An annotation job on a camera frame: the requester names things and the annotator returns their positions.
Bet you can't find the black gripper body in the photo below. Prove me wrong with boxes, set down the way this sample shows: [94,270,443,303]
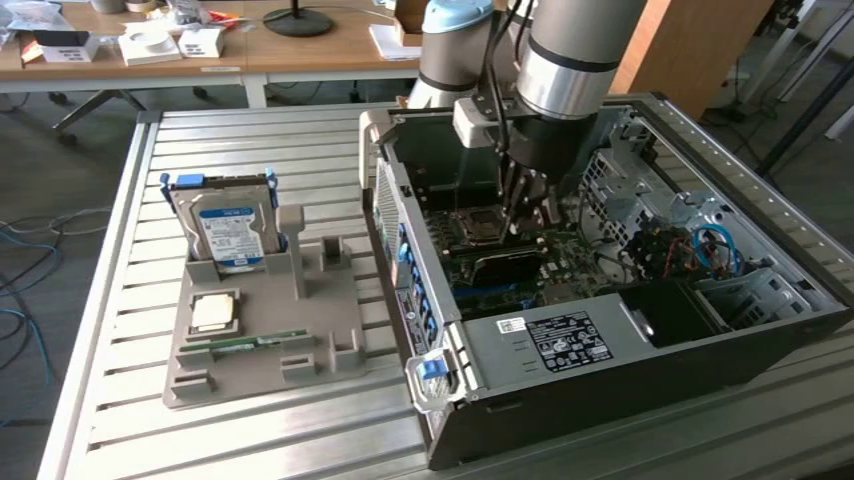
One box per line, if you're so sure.
[505,111,603,175]

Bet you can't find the black graphics card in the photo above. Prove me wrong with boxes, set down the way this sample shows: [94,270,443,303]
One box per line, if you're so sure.
[466,248,543,290]

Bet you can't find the CPU socket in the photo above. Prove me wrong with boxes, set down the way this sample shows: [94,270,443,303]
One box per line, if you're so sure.
[450,207,513,246]

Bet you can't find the black installed RAM stick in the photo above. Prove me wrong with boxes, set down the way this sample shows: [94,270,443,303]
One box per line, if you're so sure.
[453,242,539,259]

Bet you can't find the green motherboard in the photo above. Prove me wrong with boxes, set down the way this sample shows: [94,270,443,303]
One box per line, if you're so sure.
[426,182,619,321]

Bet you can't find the blue expansion slot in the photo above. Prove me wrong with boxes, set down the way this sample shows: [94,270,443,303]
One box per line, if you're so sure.
[451,282,526,299]

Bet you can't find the wooden cabinet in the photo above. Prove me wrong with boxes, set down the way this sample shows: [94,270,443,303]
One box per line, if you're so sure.
[610,0,780,121]

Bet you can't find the grey power supply unit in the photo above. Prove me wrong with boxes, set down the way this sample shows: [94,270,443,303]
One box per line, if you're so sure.
[459,295,653,392]

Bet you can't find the white paper sheets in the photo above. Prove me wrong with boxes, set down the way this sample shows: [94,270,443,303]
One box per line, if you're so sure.
[369,23,423,61]

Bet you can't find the brown cardboard box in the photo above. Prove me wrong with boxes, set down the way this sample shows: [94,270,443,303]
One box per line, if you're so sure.
[393,0,433,35]

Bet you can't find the blue case latch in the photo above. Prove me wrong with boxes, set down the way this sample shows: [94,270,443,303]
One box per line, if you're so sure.
[414,358,447,384]

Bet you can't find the silver disk bay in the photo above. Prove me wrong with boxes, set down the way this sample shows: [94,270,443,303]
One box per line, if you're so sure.
[693,267,826,334]

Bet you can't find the wooden desk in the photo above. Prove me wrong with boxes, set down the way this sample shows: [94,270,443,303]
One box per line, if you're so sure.
[0,0,251,96]
[244,0,613,109]

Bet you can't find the grey parts rack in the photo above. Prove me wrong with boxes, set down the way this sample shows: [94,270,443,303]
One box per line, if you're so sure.
[163,203,373,411]

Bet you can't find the hard disk with blue caddy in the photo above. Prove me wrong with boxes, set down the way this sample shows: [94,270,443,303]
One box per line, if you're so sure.
[159,168,290,274]

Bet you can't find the black open PC case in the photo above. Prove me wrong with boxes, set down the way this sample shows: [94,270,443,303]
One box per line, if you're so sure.
[358,91,854,471]

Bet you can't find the black round lamp base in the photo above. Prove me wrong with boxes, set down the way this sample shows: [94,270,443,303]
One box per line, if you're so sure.
[262,0,334,39]

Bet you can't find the green RAM stick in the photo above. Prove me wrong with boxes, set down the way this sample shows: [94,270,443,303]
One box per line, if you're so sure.
[182,327,312,354]

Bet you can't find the silver CPU chip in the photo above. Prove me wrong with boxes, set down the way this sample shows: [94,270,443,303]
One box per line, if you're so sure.
[190,293,239,334]

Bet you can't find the white carton with label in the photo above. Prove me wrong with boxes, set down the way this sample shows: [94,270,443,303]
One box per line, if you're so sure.
[178,27,227,59]

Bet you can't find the white flat box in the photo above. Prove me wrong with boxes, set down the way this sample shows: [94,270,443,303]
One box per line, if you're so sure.
[118,35,183,67]

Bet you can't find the white tape roll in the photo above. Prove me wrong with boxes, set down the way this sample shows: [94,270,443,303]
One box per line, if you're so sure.
[127,28,171,50]

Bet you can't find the white box with black lid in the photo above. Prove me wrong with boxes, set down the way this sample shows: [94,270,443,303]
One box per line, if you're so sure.
[32,29,102,64]

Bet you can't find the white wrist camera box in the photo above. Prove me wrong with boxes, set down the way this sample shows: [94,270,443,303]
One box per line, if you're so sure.
[451,97,517,149]

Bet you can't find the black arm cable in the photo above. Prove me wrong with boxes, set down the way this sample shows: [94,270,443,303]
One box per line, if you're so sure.
[483,0,537,151]

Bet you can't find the black and red wire bundle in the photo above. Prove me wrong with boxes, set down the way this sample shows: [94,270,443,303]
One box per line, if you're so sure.
[626,225,699,281]

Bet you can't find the blue wire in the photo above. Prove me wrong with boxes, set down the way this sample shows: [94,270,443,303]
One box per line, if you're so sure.
[691,224,746,281]

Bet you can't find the dark metal frame leg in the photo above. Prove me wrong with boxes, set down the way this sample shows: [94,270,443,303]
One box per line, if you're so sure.
[757,9,854,176]

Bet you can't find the white floor cable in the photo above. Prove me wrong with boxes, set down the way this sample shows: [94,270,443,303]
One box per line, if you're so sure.
[0,207,114,239]

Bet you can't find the blue floor cable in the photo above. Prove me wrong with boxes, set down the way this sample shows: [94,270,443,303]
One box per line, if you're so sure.
[0,234,66,429]

